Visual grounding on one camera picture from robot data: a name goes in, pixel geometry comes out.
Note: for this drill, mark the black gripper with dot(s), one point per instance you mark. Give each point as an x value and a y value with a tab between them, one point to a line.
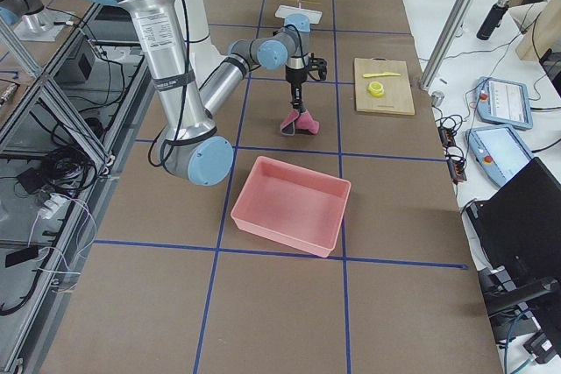
294	84

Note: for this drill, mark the magenta grey wiping cloth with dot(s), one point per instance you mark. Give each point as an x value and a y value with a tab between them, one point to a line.
299	121

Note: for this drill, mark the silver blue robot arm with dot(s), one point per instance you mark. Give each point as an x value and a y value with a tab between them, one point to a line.
288	48
189	147

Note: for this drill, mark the black water bottle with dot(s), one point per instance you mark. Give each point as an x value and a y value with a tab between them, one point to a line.
493	19

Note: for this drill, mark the bamboo cutting board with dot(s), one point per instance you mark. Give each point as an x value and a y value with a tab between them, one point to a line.
398	99

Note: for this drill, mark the yellow plastic knife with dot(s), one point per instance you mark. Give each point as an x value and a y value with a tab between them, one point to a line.
380	74

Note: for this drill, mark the pink plastic bin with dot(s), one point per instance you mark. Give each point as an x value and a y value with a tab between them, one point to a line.
292	205

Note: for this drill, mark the black power strip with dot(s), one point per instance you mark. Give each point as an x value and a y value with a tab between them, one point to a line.
454	155

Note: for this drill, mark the upper blue teach pendant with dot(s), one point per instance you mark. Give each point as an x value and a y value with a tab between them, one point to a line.
500	101

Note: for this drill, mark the blue teach pendant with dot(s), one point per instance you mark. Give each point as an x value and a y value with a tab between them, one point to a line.
500	151
500	101

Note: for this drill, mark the lower blue teach pendant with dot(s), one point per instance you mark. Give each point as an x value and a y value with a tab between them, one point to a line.
500	151

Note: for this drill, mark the black monitor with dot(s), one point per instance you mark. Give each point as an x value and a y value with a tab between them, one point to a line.
519	226

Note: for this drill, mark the aluminium frame post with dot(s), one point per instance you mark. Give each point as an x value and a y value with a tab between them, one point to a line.
443	44

